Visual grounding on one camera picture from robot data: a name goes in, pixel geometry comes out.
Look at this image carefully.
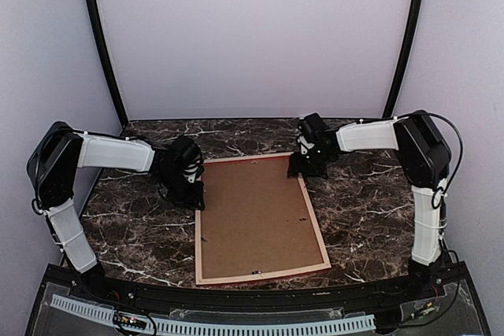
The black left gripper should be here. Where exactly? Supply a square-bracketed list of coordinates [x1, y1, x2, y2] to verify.
[156, 168, 205, 211]

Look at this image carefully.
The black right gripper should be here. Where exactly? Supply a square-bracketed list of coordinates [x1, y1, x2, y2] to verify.
[288, 146, 333, 177]

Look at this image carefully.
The brown frame backing board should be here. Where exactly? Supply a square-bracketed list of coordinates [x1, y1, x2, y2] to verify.
[199, 154, 326, 278]

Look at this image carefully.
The wooden red-edged picture frame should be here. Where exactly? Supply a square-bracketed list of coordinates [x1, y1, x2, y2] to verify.
[194, 150, 332, 286]

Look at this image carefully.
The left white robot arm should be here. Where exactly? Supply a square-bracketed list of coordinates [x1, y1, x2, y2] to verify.
[26, 121, 205, 301]

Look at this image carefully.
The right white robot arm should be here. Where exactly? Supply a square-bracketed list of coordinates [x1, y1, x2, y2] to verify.
[287, 110, 456, 267]

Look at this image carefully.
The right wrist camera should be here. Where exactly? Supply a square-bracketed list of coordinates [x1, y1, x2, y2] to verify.
[296, 134, 315, 155]

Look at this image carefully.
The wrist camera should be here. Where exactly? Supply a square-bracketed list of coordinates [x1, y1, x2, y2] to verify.
[296, 134, 315, 155]
[183, 160, 204, 183]

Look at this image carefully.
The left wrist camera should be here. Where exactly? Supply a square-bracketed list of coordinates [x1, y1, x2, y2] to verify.
[183, 160, 204, 183]

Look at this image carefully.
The white slotted cable duct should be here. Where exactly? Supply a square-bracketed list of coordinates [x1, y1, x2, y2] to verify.
[50, 294, 376, 335]

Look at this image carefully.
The black front rail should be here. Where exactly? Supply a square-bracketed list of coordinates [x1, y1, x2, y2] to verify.
[43, 262, 468, 318]

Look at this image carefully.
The right black corner post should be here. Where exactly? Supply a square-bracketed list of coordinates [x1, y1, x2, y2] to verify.
[382, 0, 422, 118]

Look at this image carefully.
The black corner post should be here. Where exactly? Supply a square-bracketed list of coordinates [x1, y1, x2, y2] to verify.
[85, 0, 129, 127]
[382, 0, 422, 118]

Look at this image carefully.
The left black corner post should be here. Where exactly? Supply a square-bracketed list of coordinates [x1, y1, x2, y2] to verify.
[85, 0, 129, 127]

